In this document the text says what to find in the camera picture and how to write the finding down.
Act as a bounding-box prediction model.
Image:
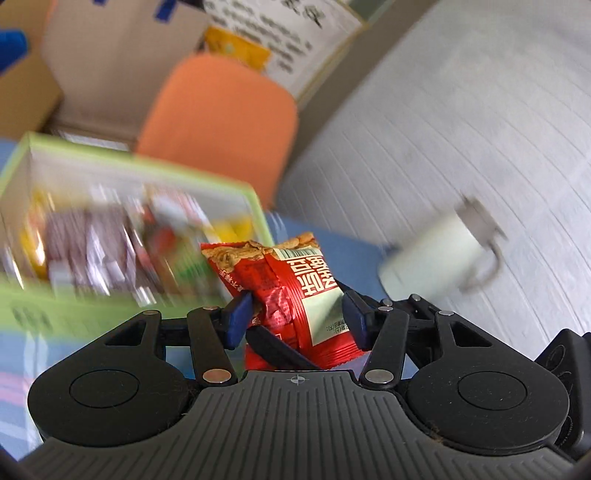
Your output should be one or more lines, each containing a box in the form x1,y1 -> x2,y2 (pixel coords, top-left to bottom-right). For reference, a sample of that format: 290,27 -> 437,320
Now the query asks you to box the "red peanut packet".
200,232 -> 363,370

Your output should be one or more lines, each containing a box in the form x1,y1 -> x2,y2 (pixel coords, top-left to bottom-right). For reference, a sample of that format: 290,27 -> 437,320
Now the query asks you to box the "white thermos jug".
378,197 -> 506,301

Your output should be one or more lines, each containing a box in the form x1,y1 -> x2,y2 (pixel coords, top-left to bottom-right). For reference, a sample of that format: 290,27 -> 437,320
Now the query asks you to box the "dark purple snack packet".
44,205 -> 137,296

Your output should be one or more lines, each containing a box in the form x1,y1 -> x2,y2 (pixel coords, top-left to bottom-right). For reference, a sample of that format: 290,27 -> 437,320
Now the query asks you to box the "green cardboard box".
1,133 -> 273,340

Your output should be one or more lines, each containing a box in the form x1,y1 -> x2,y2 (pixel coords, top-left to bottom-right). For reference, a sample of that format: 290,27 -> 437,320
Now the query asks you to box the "yellow snack packet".
19,189 -> 54,280

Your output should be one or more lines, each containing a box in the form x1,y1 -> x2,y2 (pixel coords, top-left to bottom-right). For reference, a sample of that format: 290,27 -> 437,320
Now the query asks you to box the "orange chair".
135,53 -> 298,209

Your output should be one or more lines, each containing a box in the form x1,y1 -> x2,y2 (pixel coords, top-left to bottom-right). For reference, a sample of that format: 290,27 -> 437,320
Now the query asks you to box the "white text poster board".
204,1 -> 365,101

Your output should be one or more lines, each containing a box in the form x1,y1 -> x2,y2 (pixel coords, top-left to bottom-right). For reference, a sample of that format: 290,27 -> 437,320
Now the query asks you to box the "beige paper bag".
41,0 -> 211,150

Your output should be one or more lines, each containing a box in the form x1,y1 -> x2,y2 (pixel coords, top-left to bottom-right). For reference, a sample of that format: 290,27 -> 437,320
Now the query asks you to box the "brown cardboard box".
1,28 -> 62,141

